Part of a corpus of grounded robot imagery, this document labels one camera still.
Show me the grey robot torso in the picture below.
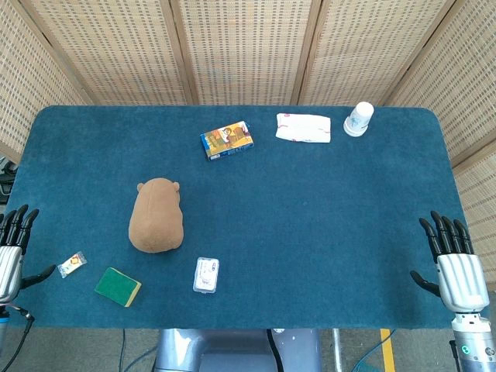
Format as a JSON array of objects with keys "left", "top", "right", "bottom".
[{"left": 153, "top": 328, "right": 322, "bottom": 372}]

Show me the green yellow sponge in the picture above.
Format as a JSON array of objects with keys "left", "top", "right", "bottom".
[{"left": 94, "top": 267, "right": 143, "bottom": 308}]

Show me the colourful cartoon carton box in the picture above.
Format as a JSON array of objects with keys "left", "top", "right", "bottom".
[{"left": 199, "top": 120, "right": 255, "bottom": 162}]

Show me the white paper cup stack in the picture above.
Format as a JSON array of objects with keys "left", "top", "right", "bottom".
[{"left": 343, "top": 101, "right": 375, "bottom": 137}]

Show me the woven folding screen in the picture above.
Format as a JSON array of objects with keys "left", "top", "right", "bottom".
[{"left": 0, "top": 0, "right": 496, "bottom": 284}]

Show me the metal table leg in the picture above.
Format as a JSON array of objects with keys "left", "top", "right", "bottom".
[{"left": 331, "top": 329, "right": 344, "bottom": 372}]

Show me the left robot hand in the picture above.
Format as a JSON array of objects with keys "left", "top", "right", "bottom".
[{"left": 0, "top": 205, "right": 57, "bottom": 305}]

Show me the blue cable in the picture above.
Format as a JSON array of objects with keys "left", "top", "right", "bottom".
[{"left": 118, "top": 329, "right": 156, "bottom": 372}]

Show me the brown plush capybara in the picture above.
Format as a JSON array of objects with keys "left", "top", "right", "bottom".
[{"left": 128, "top": 177, "right": 184, "bottom": 254}]

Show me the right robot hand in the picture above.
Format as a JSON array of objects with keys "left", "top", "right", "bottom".
[{"left": 410, "top": 210, "right": 491, "bottom": 312}]

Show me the clear plastic card box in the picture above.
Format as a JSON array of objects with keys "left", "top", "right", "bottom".
[{"left": 192, "top": 257, "right": 220, "bottom": 294}]

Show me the white tissue pack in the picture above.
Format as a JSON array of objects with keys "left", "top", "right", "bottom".
[{"left": 275, "top": 112, "right": 332, "bottom": 143}]

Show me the black cable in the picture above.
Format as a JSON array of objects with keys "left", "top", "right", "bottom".
[{"left": 0, "top": 304, "right": 35, "bottom": 372}]

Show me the small candy wrapper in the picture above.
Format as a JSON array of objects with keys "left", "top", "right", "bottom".
[{"left": 57, "top": 250, "right": 87, "bottom": 279}]

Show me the blue tablecloth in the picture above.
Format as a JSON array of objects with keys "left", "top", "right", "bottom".
[{"left": 4, "top": 105, "right": 477, "bottom": 330}]

